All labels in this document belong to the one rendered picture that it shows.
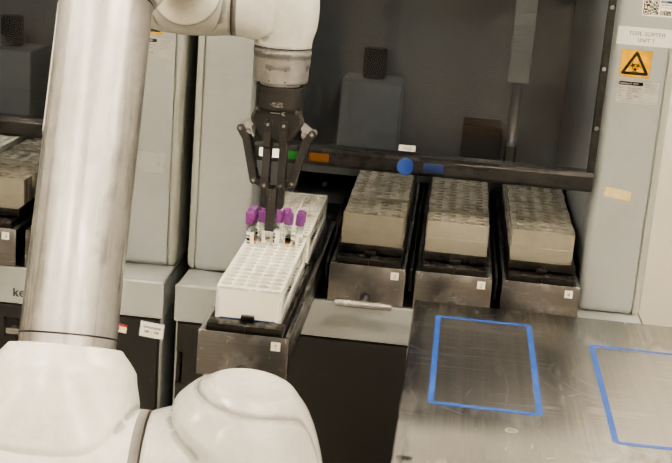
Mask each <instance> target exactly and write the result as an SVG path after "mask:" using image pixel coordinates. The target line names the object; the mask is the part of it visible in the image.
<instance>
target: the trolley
mask: <svg viewBox="0 0 672 463"><path fill-rule="evenodd" d="M391 463H672V327H666V326H656V325H647V324H638V323H628V322H619V321H610V320H600V319H591V318H581V317H572V316H563V315H553V314H544V313H535V312H525V311H516V310H507V309H497V308H488V307H478V306H469V305H460V304H450V303H441V302H432V301H422V300H415V301H414V306H413V313H412V320H411V327H410V334H409V341H408V348H407V354H406V361H405V368H404V375H403V382H402V389H401V395H400V402H399V409H398V416H397V423H396V430H395V436H394V443H393V450H392V457H391Z"/></svg>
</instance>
